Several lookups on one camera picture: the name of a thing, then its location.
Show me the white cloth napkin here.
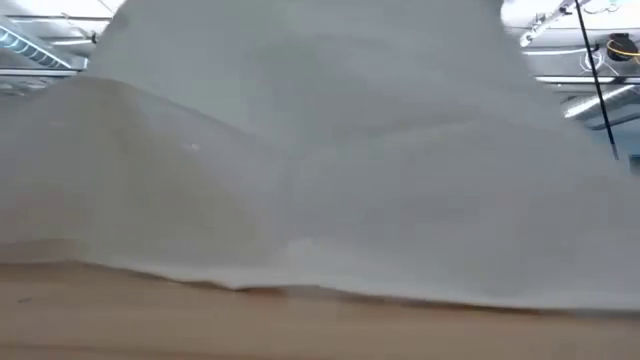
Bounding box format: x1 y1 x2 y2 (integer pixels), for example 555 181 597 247
0 0 640 314

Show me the long ceiling light rail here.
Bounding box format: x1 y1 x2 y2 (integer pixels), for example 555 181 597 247
0 68 640 85

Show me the round silver ceiling duct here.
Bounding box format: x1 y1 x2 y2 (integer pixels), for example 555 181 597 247
562 84 640 131

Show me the black hanging cable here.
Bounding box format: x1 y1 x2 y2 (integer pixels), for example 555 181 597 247
573 0 621 162

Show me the grey ribbed ceiling duct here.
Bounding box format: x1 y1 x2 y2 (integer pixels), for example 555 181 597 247
0 24 90 71

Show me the black ceiling cable reel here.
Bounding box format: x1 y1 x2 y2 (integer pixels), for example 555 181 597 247
605 32 640 64

